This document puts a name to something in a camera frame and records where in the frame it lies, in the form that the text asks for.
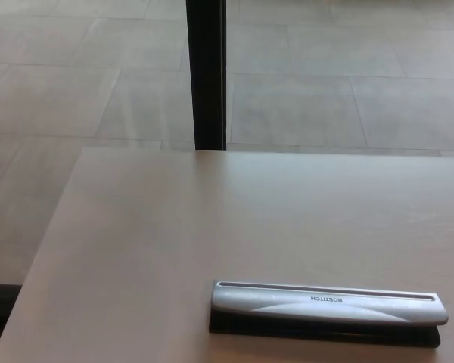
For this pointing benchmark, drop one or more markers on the silver black three-hole punch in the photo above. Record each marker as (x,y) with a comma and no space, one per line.
(287,302)

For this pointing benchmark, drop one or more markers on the black vertical window frame post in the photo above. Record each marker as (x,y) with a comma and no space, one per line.
(208,75)

